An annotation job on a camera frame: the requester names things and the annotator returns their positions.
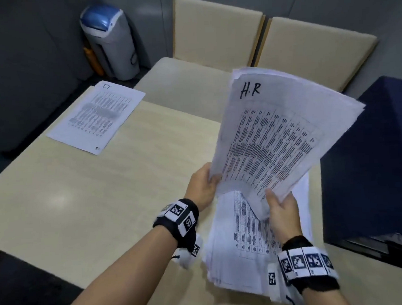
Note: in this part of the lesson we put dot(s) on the person's left hand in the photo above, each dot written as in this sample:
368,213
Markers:
199,191

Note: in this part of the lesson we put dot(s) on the person's right forearm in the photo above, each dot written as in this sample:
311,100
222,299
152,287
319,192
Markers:
323,300

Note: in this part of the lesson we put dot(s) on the orange bottle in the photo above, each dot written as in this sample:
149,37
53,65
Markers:
93,63

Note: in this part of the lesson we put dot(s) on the black marker wristband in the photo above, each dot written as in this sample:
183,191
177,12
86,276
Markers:
162,225
315,284

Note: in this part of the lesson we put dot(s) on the grey bin with blue lid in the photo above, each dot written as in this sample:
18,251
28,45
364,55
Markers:
118,50

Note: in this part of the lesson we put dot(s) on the person's left forearm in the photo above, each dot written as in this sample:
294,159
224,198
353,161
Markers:
127,279

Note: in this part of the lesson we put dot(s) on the stack of printed paper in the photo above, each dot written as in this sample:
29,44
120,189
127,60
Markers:
270,137
239,249
95,119

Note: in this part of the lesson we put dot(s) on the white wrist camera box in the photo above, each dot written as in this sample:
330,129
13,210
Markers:
189,255
273,288

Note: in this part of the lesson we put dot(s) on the person's right hand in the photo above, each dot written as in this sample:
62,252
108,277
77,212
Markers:
285,220

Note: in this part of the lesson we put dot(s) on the beige cushioned chair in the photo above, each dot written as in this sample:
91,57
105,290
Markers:
215,32
316,50

